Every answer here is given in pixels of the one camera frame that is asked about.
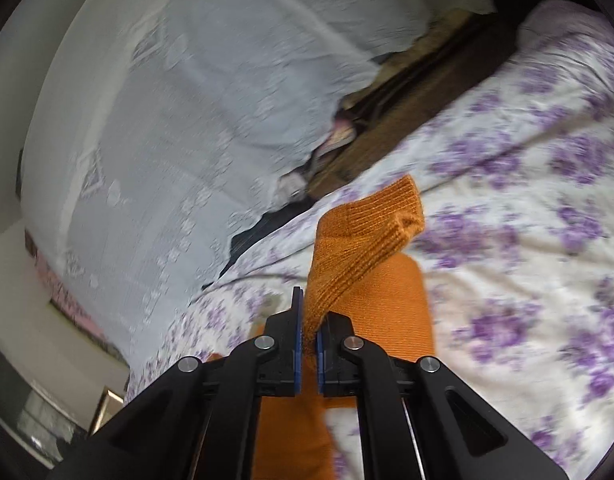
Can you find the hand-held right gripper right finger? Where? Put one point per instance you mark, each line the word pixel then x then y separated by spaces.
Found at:
pixel 321 360

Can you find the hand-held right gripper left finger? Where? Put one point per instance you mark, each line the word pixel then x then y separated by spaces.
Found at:
pixel 298 340

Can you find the orange knit sweater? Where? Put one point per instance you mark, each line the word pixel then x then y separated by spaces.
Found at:
pixel 387 300

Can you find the dark cloth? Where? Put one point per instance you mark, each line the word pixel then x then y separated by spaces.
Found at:
pixel 249 240

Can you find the purple floral bedsheet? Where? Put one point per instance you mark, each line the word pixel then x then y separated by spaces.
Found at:
pixel 512 270

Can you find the white lace curtain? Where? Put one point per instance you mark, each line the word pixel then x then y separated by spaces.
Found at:
pixel 187 135

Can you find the pink floral cloth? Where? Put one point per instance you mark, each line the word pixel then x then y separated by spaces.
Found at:
pixel 62 292

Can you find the dark glass cabinet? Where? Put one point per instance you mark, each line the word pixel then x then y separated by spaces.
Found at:
pixel 22 400

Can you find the dark wooden bed frame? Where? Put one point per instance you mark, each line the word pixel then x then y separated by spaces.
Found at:
pixel 412 100

